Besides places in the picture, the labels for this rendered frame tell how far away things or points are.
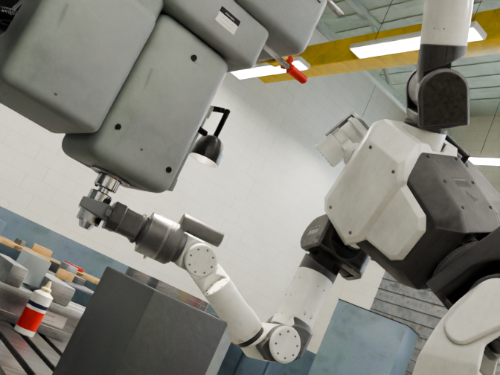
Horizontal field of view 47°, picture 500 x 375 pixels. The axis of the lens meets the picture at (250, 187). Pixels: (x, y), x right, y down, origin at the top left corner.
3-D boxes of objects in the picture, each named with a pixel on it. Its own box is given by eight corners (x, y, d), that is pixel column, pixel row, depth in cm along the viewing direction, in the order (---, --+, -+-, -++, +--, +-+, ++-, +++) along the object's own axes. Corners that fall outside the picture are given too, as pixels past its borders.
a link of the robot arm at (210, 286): (171, 248, 125) (204, 297, 127) (176, 254, 116) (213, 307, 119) (196, 231, 126) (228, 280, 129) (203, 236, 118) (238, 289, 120)
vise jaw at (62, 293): (45, 291, 136) (53, 275, 136) (67, 306, 123) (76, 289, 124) (22, 282, 132) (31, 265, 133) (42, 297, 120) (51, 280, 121)
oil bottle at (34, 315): (30, 333, 115) (56, 283, 118) (35, 339, 112) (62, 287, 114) (10, 327, 113) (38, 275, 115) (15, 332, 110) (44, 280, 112)
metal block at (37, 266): (30, 282, 129) (43, 257, 130) (38, 288, 124) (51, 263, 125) (9, 273, 126) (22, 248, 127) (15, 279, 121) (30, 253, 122)
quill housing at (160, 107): (127, 191, 130) (189, 71, 137) (170, 199, 113) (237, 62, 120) (52, 149, 120) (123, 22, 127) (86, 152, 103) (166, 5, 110)
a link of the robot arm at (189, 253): (149, 255, 123) (196, 277, 126) (154, 263, 112) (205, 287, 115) (174, 207, 124) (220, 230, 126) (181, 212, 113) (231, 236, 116)
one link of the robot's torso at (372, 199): (463, 312, 131) (373, 206, 153) (567, 202, 113) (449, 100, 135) (376, 327, 113) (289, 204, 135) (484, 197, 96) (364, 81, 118)
